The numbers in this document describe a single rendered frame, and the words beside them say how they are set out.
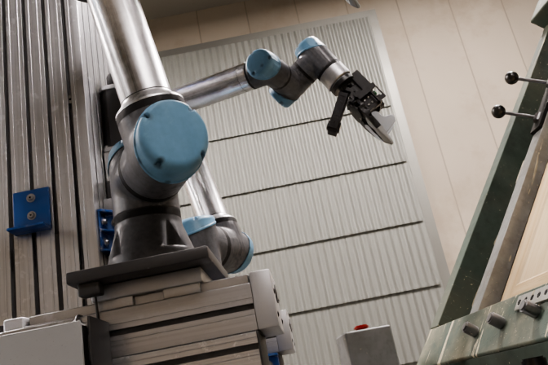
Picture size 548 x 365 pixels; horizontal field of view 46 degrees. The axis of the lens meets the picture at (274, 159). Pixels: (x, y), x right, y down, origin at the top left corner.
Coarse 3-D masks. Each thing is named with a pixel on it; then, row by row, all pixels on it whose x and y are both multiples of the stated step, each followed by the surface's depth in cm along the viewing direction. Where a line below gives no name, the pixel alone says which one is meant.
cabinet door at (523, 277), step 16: (544, 176) 153; (544, 192) 147; (544, 208) 143; (528, 224) 147; (544, 224) 139; (528, 240) 142; (544, 240) 134; (528, 256) 138; (544, 256) 130; (512, 272) 142; (528, 272) 134; (544, 272) 126; (512, 288) 138; (528, 288) 129
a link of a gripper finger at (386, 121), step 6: (372, 114) 162; (378, 114) 162; (366, 120) 163; (378, 120) 162; (384, 120) 162; (390, 120) 162; (372, 126) 162; (384, 126) 161; (390, 126) 161; (378, 132) 161; (384, 132) 160; (384, 138) 161; (390, 138) 161
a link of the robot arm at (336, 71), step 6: (330, 66) 166; (336, 66) 166; (342, 66) 167; (324, 72) 167; (330, 72) 166; (336, 72) 166; (342, 72) 166; (348, 72) 167; (324, 78) 167; (330, 78) 166; (336, 78) 165; (324, 84) 169; (330, 84) 166; (330, 90) 169
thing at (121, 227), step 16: (144, 208) 107; (160, 208) 108; (176, 208) 111; (128, 224) 106; (144, 224) 106; (160, 224) 106; (176, 224) 109; (128, 240) 104; (144, 240) 104; (160, 240) 104; (176, 240) 107; (112, 256) 107; (128, 256) 103; (144, 256) 102
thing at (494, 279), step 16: (544, 128) 166; (544, 144) 164; (528, 160) 163; (544, 160) 162; (528, 176) 160; (528, 192) 158; (512, 208) 157; (528, 208) 157; (512, 224) 154; (496, 240) 157; (512, 240) 153; (496, 256) 152; (512, 256) 151; (496, 272) 149; (480, 288) 151; (496, 288) 148; (480, 304) 146
